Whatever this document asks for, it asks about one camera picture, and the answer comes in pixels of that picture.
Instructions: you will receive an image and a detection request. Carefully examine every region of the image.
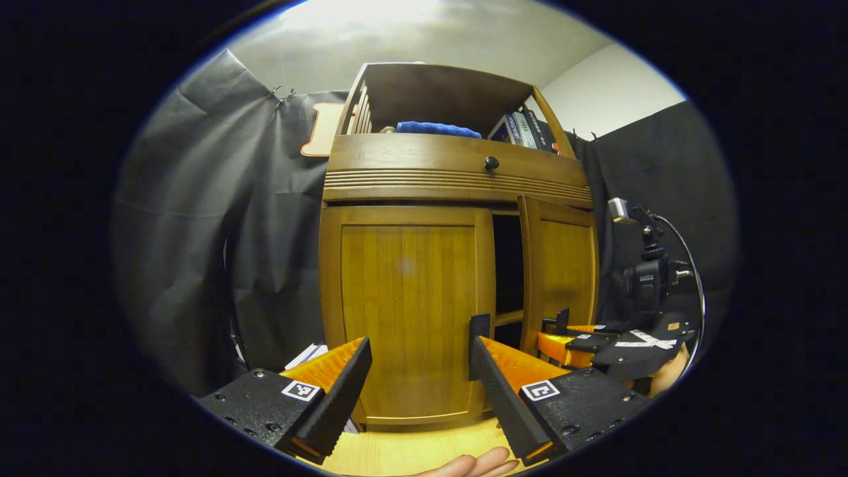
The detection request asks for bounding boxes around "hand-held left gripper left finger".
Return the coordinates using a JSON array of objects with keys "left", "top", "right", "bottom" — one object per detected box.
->
[{"left": 197, "top": 337, "right": 373, "bottom": 466}]

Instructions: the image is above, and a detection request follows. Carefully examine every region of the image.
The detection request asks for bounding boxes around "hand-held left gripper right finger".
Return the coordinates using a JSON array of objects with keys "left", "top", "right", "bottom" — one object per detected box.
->
[{"left": 469, "top": 335, "right": 653, "bottom": 468}]

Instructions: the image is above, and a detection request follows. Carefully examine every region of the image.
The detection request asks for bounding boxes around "wooden cabinet door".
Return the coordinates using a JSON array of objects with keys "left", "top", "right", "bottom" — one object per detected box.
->
[
  {"left": 517, "top": 194, "right": 600, "bottom": 355},
  {"left": 319, "top": 204, "right": 496, "bottom": 426}
]

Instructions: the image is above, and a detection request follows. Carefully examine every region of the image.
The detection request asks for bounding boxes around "wooden double-door shoe cabinet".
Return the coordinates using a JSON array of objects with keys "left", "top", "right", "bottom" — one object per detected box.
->
[{"left": 318, "top": 62, "right": 600, "bottom": 431}]

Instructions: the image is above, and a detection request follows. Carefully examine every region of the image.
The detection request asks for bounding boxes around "wooden cabinet drawer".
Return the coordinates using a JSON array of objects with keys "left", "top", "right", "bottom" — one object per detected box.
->
[{"left": 326, "top": 134, "right": 590, "bottom": 193}]

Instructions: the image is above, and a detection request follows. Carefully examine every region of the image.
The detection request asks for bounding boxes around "grey spine book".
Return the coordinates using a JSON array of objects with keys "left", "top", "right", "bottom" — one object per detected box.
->
[{"left": 510, "top": 111, "right": 537, "bottom": 150}]

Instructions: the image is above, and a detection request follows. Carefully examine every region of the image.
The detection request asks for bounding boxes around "black backdrop cloth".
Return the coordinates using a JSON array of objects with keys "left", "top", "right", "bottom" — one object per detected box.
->
[{"left": 113, "top": 50, "right": 739, "bottom": 398}]

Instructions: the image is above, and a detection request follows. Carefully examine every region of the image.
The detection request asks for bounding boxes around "blue folded towel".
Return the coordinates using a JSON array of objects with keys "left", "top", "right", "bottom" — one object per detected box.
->
[{"left": 396, "top": 121, "right": 482, "bottom": 139}]

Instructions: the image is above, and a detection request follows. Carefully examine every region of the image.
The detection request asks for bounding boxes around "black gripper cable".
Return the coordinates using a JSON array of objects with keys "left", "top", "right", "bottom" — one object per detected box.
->
[{"left": 653, "top": 213, "right": 706, "bottom": 375}]

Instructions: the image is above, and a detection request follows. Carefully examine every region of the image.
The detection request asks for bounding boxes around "thin black cable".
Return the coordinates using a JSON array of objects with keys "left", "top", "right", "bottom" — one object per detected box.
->
[{"left": 222, "top": 238, "right": 249, "bottom": 368}]

